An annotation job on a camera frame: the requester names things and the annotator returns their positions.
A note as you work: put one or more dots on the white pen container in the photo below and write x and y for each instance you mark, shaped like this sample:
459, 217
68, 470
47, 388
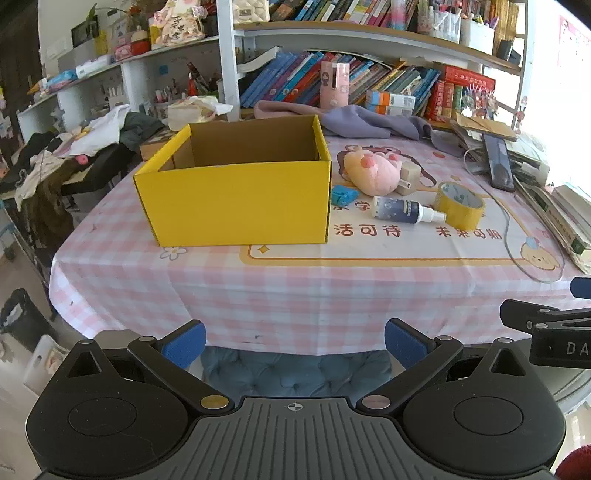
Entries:
478, 37

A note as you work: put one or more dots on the blue tufted cushion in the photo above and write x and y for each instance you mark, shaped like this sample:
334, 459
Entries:
295, 374

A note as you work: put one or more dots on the red and pink toy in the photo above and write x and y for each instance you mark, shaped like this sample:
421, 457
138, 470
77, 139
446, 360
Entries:
131, 46

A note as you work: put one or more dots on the black box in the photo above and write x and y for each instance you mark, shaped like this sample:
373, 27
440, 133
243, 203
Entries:
508, 50

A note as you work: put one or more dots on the clear pen holder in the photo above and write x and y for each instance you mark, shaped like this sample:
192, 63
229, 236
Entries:
443, 25

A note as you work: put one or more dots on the red book set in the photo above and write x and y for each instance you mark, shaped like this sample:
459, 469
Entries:
445, 97

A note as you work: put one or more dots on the small spray bottle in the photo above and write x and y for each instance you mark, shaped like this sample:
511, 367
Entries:
397, 210

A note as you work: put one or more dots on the pens in holder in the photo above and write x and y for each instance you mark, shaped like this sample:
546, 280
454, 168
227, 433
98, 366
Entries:
203, 83

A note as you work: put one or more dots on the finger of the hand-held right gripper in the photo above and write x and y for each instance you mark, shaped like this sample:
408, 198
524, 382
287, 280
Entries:
581, 287
526, 314

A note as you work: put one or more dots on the pink blue tissue packet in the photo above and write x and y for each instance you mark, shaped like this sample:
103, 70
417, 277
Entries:
61, 81

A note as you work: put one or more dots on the yellow cardboard box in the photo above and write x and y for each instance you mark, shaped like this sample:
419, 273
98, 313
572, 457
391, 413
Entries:
231, 203

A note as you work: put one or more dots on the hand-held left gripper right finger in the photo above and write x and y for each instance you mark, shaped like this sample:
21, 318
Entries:
406, 345

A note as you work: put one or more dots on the orange and white carton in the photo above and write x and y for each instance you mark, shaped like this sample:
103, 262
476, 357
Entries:
390, 98
388, 111

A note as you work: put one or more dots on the upright row of books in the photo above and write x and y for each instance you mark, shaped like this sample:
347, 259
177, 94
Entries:
332, 9

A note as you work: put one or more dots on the red fuzzy garment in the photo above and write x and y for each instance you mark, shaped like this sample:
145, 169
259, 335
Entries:
575, 464

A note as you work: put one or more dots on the white bookshelf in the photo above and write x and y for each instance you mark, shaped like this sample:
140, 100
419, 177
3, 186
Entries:
228, 55

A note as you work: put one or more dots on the slanted row of books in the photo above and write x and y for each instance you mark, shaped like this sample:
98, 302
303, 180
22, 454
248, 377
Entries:
286, 78

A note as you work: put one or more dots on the purple cloth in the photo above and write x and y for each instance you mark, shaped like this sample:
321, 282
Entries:
360, 122

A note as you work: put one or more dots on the black waste bin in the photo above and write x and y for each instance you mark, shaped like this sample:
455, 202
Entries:
18, 318

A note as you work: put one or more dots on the yellow tape roll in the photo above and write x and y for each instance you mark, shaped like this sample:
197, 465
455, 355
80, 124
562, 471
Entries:
461, 218

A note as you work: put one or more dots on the black smartphone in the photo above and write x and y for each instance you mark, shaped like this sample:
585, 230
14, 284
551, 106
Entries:
498, 161

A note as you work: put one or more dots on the wall poster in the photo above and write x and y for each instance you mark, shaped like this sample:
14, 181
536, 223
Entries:
572, 41

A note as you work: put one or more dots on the pile of clothes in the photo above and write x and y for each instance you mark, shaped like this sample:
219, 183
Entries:
101, 129

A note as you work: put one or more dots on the pink pig plush toy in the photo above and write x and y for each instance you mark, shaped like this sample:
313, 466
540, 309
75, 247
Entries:
369, 173

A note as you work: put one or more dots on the colourful figure bunch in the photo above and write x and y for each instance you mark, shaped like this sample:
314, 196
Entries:
478, 101

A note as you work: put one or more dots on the blue wrapper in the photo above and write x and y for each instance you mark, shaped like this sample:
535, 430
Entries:
344, 194

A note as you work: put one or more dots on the white quilted handbag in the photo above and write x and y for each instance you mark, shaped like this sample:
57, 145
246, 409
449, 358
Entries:
249, 11

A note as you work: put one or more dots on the cream tissue pack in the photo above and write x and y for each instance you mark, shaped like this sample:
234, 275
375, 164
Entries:
184, 115

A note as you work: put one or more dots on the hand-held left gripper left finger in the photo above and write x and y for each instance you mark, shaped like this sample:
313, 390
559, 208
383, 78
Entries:
184, 345

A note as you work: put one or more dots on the brown envelope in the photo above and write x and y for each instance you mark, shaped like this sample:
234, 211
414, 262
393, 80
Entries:
485, 125

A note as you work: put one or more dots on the dark wooden door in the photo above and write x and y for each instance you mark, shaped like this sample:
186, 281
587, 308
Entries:
18, 55

